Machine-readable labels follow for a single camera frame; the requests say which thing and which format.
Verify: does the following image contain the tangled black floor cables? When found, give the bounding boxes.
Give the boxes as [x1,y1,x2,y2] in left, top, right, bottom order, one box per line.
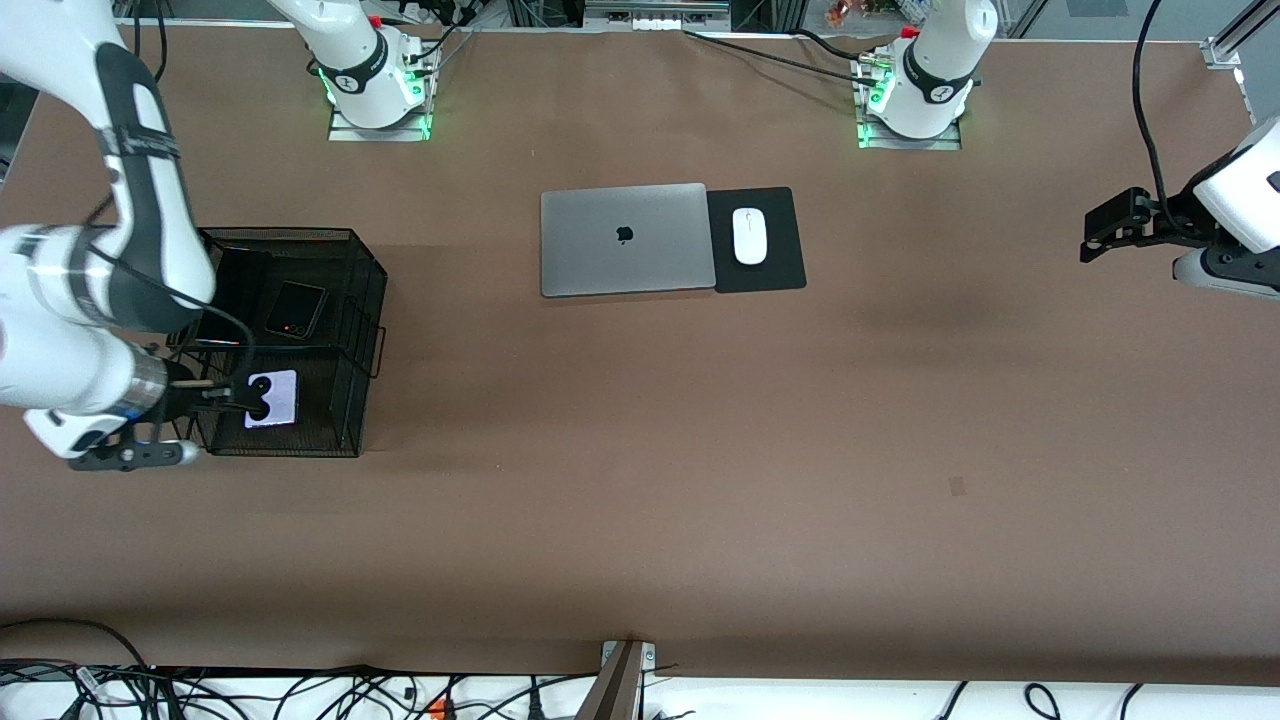
[0,660,601,720]

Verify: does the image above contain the black mouse pad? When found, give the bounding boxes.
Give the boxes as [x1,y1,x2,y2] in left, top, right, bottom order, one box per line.
[706,186,807,295]

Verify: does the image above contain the grey looping floor cable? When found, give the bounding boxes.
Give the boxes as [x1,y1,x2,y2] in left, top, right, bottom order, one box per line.
[0,617,151,671]

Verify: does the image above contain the silver closed laptop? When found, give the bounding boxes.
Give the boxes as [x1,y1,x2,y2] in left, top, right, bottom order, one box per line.
[540,183,718,299]

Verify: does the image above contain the small black flip phone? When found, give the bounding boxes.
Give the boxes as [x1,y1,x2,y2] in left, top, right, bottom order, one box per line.
[264,281,328,341]

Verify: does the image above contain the tall black smartphone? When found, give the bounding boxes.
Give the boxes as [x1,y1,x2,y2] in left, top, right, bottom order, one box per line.
[195,248,273,348]

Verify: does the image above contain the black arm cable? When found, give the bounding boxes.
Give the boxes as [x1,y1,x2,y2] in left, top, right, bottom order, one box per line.
[1132,0,1201,236]
[85,0,257,411]

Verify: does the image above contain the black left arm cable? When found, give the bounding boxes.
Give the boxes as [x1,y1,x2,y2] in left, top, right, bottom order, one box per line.
[1132,0,1201,236]

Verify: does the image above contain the white computer mouse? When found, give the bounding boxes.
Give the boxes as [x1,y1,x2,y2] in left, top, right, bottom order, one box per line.
[732,207,768,266]

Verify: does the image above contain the black wire mesh tray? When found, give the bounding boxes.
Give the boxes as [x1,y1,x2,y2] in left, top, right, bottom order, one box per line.
[165,227,389,459]

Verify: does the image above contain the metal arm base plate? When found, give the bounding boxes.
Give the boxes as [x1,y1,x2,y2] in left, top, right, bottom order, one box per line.
[328,98,433,142]
[857,108,963,151]

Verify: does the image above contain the short black table cable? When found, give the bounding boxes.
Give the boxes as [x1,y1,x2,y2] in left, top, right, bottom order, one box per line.
[798,28,863,63]

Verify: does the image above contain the metal table clamp bracket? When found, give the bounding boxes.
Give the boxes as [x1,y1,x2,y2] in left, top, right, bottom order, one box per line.
[577,640,658,720]

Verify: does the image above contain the long black table cable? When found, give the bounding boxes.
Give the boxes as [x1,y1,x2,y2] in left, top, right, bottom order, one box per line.
[684,30,881,88]

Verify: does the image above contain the lavender flip phone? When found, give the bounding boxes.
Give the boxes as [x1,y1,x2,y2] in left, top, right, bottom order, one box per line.
[243,369,300,430]

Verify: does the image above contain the aluminium frame profile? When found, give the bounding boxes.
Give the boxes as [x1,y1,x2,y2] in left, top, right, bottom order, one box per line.
[1203,0,1280,73]

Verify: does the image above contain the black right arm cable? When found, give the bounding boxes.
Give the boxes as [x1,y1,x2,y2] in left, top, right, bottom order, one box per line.
[85,0,257,411]

